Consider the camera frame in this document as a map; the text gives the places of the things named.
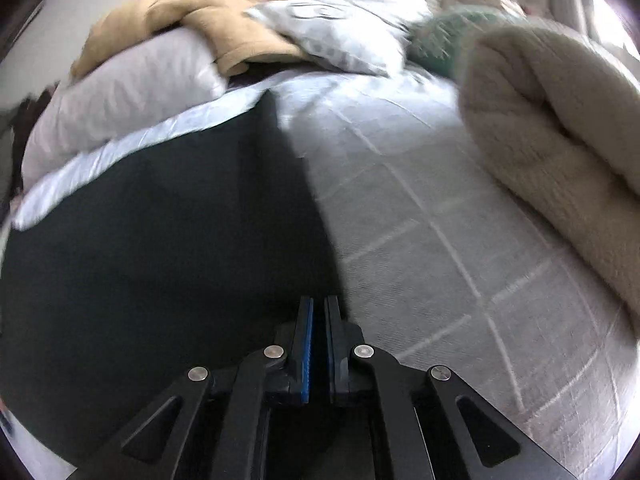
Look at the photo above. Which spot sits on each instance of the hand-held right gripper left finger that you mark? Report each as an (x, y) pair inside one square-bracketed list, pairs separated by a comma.
[(306, 355)]

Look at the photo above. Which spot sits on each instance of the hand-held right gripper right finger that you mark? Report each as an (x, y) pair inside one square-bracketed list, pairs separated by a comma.
[(332, 355)]

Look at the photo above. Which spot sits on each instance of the black quilted coat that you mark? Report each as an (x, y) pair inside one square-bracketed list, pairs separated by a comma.
[(175, 260)]

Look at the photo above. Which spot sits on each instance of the grey checked bed cover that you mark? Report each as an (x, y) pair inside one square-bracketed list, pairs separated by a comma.
[(450, 240)]

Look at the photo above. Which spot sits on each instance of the white bed sheet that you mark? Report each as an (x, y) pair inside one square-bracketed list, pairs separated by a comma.
[(125, 145)]

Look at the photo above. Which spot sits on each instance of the cream fleece blanket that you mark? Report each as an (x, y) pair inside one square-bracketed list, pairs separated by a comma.
[(560, 125)]

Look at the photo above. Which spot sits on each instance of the green leaf pattern pillow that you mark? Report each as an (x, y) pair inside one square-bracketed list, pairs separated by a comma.
[(445, 40)]

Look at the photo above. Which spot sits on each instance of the white printed pillow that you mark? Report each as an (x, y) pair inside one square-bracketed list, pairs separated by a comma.
[(350, 20)]

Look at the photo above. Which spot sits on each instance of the beige fleece blanket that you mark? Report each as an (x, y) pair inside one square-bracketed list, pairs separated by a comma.
[(210, 15)]

